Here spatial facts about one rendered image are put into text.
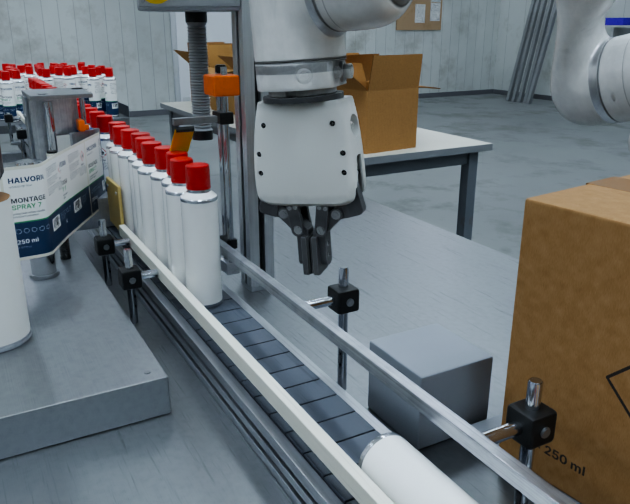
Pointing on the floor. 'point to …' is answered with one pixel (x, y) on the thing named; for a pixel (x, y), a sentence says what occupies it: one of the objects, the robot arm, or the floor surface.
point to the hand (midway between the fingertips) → (315, 252)
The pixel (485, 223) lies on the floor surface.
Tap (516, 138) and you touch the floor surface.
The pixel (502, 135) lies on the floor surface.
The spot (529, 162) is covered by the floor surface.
